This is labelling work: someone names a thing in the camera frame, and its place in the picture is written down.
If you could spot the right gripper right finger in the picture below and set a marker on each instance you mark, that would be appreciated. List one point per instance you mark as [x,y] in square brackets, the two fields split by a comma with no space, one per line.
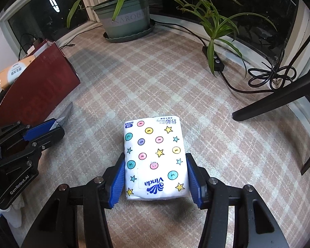
[255,225]

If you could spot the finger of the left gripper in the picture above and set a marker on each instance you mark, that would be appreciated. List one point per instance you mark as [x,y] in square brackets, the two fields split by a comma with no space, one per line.
[40,130]

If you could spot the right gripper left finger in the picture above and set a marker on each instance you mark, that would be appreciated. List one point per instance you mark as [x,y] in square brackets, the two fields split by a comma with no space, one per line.
[56,224]

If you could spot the orange tissue pack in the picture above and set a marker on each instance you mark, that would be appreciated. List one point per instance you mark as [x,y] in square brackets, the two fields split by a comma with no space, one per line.
[10,74]

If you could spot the Vinda pocket tissue pack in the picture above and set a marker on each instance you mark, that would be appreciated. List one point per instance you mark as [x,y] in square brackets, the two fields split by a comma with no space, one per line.
[155,164]

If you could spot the grey wet wipe sachet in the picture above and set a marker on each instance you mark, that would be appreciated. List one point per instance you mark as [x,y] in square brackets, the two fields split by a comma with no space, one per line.
[63,117]

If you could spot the left hand beige glove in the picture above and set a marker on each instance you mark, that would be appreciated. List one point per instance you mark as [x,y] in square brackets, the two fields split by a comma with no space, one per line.
[13,214]

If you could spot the red cardboard box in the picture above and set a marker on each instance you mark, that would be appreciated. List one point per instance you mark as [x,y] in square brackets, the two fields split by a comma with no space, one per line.
[40,88]

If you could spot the white power strip with chargers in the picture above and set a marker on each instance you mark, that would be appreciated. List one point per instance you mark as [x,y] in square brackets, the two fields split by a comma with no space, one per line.
[35,46]

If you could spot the large potted spider plant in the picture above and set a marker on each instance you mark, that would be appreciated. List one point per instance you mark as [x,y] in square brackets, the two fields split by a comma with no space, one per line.
[122,19]

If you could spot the black tripod stand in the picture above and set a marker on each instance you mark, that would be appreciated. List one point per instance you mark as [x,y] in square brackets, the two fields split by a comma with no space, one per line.
[297,94]

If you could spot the small spider plant offshoot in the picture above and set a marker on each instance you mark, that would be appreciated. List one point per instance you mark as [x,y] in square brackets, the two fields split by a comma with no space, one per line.
[217,26]

